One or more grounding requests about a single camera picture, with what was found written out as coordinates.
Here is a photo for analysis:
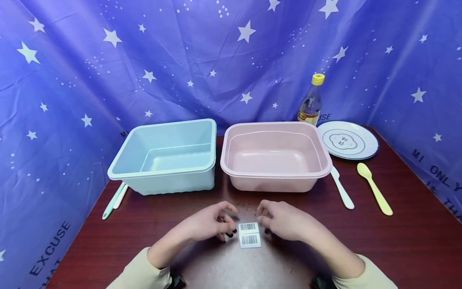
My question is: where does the person's right hand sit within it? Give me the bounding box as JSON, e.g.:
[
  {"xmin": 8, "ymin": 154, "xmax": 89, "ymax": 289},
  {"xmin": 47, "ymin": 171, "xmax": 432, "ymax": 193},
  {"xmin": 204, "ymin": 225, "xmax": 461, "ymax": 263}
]
[{"xmin": 255, "ymin": 199, "xmax": 315, "ymax": 244}]

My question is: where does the person's left hand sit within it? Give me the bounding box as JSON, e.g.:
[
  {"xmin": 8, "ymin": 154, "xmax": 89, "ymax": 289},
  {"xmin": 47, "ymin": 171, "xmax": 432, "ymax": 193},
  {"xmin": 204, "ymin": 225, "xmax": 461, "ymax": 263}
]
[{"xmin": 178, "ymin": 201, "xmax": 239, "ymax": 244}]

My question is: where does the person's left forearm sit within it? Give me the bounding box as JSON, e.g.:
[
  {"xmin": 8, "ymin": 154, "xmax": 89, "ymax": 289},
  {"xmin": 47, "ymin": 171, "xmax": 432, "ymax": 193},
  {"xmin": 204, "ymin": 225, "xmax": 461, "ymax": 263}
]
[{"xmin": 106, "ymin": 230, "xmax": 192, "ymax": 289}]

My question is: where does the person's right forearm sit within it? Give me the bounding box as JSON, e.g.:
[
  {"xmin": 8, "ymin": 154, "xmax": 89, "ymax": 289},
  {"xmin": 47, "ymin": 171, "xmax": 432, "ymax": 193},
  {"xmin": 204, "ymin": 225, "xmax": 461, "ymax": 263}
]
[{"xmin": 305, "ymin": 230, "xmax": 398, "ymax": 289}]

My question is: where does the pink plastic tub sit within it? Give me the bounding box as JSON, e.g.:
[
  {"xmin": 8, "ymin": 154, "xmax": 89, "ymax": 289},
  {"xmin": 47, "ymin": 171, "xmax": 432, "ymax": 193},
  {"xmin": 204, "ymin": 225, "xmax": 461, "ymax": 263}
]
[{"xmin": 220, "ymin": 122, "xmax": 333, "ymax": 193}]

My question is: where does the light blue plastic tub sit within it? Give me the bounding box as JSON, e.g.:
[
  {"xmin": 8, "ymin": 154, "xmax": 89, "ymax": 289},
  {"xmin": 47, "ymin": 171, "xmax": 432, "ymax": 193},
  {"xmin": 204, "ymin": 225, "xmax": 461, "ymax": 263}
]
[{"xmin": 107, "ymin": 118, "xmax": 217, "ymax": 196}]

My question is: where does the white plastic knife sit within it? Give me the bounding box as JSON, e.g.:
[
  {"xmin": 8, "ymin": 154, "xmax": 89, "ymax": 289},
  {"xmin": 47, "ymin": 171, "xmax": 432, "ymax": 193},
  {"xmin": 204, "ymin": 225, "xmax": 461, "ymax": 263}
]
[{"xmin": 330, "ymin": 165, "xmax": 355, "ymax": 210}]

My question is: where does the white plastic utensil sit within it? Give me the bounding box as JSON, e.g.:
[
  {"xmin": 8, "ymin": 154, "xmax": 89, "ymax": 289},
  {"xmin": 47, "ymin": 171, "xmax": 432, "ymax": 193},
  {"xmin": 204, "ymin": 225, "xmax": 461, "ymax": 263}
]
[{"xmin": 113, "ymin": 184, "xmax": 130, "ymax": 210}]

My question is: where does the white plate with dark rim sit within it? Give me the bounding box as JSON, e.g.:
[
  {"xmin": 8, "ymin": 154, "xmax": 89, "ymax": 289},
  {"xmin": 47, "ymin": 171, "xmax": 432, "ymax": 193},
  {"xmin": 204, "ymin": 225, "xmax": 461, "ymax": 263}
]
[{"xmin": 317, "ymin": 120, "xmax": 379, "ymax": 161}]

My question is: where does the yellow plastic spoon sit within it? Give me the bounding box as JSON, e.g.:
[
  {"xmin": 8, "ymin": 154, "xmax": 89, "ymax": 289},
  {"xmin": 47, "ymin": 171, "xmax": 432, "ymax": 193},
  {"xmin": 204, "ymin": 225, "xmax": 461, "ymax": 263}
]
[{"xmin": 357, "ymin": 162, "xmax": 393, "ymax": 216}]

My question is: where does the light green plastic utensil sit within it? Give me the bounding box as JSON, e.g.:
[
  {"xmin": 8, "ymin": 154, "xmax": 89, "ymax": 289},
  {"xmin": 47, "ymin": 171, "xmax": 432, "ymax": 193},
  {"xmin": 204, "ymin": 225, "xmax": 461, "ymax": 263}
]
[{"xmin": 102, "ymin": 181, "xmax": 127, "ymax": 220}]

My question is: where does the clear bottle with yellow cap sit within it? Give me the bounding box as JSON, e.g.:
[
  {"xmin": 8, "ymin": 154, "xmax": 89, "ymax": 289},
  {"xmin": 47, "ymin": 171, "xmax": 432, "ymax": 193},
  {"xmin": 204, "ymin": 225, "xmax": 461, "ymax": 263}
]
[{"xmin": 297, "ymin": 73, "xmax": 325, "ymax": 126}]

